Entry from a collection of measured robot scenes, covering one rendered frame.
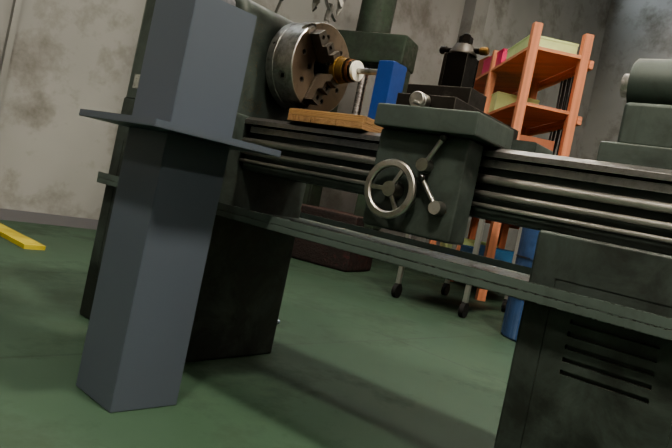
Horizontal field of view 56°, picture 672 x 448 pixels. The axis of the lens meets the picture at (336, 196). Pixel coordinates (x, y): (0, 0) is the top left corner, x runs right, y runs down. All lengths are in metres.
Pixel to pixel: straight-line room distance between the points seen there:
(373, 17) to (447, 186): 4.59
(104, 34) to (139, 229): 3.69
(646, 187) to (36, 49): 4.32
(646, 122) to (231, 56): 1.06
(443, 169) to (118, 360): 0.96
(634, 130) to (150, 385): 1.38
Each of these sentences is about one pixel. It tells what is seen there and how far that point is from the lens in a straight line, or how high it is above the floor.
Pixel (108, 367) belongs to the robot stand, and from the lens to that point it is 1.81.
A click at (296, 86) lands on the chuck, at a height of 0.99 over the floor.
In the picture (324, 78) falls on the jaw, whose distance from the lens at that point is 2.20.
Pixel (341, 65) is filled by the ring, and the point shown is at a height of 1.09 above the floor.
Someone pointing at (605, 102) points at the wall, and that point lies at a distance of 12.24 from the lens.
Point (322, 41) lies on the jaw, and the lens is 2.20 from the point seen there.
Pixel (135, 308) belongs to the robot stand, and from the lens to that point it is 1.73.
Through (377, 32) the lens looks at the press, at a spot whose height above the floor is 2.20.
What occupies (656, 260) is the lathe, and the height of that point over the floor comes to 0.66.
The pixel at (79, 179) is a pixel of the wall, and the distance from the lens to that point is 5.27.
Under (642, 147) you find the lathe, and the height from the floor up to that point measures 0.91.
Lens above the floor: 0.66
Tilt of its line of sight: level
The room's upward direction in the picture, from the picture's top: 12 degrees clockwise
